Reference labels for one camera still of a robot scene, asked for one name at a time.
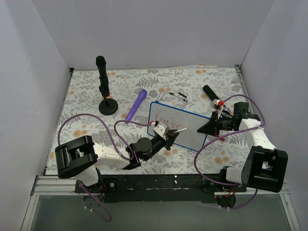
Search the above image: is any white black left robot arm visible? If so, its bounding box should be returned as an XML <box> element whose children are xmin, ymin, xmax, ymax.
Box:
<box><xmin>55</xmin><ymin>129</ymin><xmax>180</xmax><ymax>193</ymax></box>

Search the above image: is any black microphone on stand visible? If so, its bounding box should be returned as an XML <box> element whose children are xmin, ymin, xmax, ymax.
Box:
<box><xmin>96</xmin><ymin>56</ymin><xmax>110</xmax><ymax>97</ymax></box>

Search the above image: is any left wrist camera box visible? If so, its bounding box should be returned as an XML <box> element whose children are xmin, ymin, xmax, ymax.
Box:
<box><xmin>153</xmin><ymin>121</ymin><xmax>169</xmax><ymax>139</ymax></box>

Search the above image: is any blue framed whiteboard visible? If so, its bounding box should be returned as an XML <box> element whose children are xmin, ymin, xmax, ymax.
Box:
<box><xmin>148</xmin><ymin>102</ymin><xmax>209</xmax><ymax>151</ymax></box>

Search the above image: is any black round microphone stand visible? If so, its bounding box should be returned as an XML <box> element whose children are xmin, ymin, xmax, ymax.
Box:
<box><xmin>99</xmin><ymin>96</ymin><xmax>118</xmax><ymax>116</ymax></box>

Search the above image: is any black wire whiteboard stand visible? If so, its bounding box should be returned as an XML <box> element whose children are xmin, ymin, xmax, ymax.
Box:
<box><xmin>155</xmin><ymin>86</ymin><xmax>189</xmax><ymax>109</ymax></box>

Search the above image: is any aluminium front rail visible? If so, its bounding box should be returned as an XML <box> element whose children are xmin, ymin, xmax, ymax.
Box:
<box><xmin>32</xmin><ymin>174</ymin><xmax>283</xmax><ymax>194</ymax></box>

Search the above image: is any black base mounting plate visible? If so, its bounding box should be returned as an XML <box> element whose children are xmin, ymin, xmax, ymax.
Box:
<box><xmin>86</xmin><ymin>174</ymin><xmax>246</xmax><ymax>203</ymax></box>

